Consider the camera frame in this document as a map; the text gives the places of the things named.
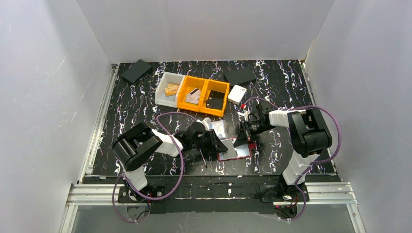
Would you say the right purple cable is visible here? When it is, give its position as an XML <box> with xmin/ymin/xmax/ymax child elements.
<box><xmin>242</xmin><ymin>97</ymin><xmax>342</xmax><ymax>222</ymax></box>

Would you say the black flat box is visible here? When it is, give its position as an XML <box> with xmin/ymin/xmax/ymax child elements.
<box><xmin>120</xmin><ymin>59</ymin><xmax>153</xmax><ymax>84</ymax></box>
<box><xmin>223</xmin><ymin>67</ymin><xmax>256</xmax><ymax>87</ymax></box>

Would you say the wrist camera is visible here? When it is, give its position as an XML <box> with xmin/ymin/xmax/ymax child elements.
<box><xmin>196</xmin><ymin>117</ymin><xmax>211</xmax><ymax>131</ymax></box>
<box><xmin>238</xmin><ymin>104</ymin><xmax>250</xmax><ymax>121</ymax></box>

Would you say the black flat box left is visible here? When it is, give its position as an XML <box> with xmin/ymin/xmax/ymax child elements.
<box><xmin>120</xmin><ymin>59</ymin><xmax>153</xmax><ymax>84</ymax></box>

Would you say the red card holder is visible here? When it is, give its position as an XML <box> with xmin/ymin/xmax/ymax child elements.
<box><xmin>217</xmin><ymin>138</ymin><xmax>256</xmax><ymax>162</ymax></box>

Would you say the aluminium table rail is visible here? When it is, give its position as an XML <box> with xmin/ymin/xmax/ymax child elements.
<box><xmin>60</xmin><ymin>64</ymin><xmax>119</xmax><ymax>233</ymax></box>

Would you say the white small box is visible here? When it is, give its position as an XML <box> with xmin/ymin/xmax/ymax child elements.
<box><xmin>227</xmin><ymin>85</ymin><xmax>247</xmax><ymax>105</ymax></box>

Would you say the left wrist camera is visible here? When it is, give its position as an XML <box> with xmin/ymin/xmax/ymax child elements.
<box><xmin>196</xmin><ymin>117</ymin><xmax>211</xmax><ymax>131</ymax></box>

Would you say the white plastic bin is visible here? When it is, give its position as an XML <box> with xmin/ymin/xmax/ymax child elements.
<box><xmin>155</xmin><ymin>72</ymin><xmax>185</xmax><ymax>108</ymax></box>

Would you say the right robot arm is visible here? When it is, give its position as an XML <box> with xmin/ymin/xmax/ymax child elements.
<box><xmin>234</xmin><ymin>103</ymin><xmax>332</xmax><ymax>196</ymax></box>

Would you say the black flat box right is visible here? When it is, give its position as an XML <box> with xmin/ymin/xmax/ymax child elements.
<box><xmin>223</xmin><ymin>67</ymin><xmax>256</xmax><ymax>87</ymax></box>

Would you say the yellow bin with silver card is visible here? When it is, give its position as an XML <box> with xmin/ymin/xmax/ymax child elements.
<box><xmin>177</xmin><ymin>76</ymin><xmax>206</xmax><ymax>112</ymax></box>

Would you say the silver VIP card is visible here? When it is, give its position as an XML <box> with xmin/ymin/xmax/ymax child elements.
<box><xmin>185</xmin><ymin>88</ymin><xmax>202</xmax><ymax>105</ymax></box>

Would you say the yellow bin with black card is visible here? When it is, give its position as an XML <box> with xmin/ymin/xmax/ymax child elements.
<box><xmin>199</xmin><ymin>79</ymin><xmax>229</xmax><ymax>117</ymax></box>

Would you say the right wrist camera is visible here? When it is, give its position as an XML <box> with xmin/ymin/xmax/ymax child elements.
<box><xmin>238</xmin><ymin>104</ymin><xmax>250</xmax><ymax>121</ymax></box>

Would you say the black yellow screwdriver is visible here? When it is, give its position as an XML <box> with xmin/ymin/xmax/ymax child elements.
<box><xmin>199</xmin><ymin>149</ymin><xmax>208</xmax><ymax>168</ymax></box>

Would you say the grey card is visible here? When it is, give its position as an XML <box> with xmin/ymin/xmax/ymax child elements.
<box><xmin>219</xmin><ymin>139</ymin><xmax>238</xmax><ymax>161</ymax></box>

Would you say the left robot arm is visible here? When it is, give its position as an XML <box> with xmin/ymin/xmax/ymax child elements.
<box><xmin>112</xmin><ymin>122</ymin><xmax>228</xmax><ymax>191</ymax></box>

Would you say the black card in bin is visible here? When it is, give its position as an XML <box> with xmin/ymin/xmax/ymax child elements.
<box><xmin>206</xmin><ymin>90</ymin><xmax>225</xmax><ymax>109</ymax></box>

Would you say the gold card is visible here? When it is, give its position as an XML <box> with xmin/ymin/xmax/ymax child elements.
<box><xmin>165</xmin><ymin>83</ymin><xmax>179</xmax><ymax>92</ymax></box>
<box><xmin>164</xmin><ymin>86</ymin><xmax>178</xmax><ymax>97</ymax></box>

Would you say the gold card in white bin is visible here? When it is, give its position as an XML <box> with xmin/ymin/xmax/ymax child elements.
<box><xmin>165</xmin><ymin>83</ymin><xmax>179</xmax><ymax>92</ymax></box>

